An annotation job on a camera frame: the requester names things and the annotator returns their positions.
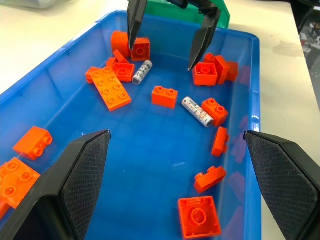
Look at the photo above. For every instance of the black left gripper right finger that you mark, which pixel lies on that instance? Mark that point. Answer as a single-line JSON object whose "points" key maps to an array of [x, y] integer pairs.
{"points": [[285, 180]]}

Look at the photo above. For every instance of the black equipment frame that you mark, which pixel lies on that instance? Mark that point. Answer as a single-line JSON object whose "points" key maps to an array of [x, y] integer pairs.
{"points": [[303, 12]]}

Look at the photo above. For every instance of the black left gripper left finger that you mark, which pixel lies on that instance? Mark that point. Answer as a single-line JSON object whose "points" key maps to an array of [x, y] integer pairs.
{"points": [[75, 180]]}

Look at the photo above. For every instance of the orange hollow square brick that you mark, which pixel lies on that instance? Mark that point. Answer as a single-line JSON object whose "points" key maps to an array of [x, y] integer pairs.
{"points": [[140, 49], [205, 74], [199, 216], [123, 71]]}

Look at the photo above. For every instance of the orange flat eight-stud plate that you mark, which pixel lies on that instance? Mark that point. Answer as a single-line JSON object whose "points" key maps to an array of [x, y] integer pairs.
{"points": [[110, 88]]}

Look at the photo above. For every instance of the orange two-stud toy brick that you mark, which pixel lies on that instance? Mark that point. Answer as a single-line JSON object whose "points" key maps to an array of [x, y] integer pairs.
{"points": [[215, 111], [210, 178], [165, 96], [31, 142], [220, 141]]}

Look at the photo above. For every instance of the blue plastic bin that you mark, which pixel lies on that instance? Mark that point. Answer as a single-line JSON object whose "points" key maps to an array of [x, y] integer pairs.
{"points": [[150, 150]]}

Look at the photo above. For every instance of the orange curved toy brick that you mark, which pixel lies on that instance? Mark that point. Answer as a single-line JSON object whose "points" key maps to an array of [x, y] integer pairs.
{"points": [[118, 41]]}

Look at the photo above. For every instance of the orange four-stud toy brick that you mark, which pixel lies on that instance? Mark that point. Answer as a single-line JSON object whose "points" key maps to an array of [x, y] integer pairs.
{"points": [[15, 181]]}

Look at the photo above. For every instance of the small orange toy brick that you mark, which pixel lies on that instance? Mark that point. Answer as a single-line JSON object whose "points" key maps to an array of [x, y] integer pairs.
{"points": [[120, 56], [110, 62]]}

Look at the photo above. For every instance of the silver AA battery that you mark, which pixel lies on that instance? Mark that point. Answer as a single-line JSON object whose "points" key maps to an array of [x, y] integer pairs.
{"points": [[197, 111], [142, 72]]}

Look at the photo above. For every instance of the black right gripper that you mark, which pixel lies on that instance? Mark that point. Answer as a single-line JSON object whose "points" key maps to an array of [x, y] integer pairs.
{"points": [[195, 3]]}

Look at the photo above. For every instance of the green plastic bin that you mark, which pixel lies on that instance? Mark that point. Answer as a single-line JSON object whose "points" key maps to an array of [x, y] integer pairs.
{"points": [[162, 10]]}

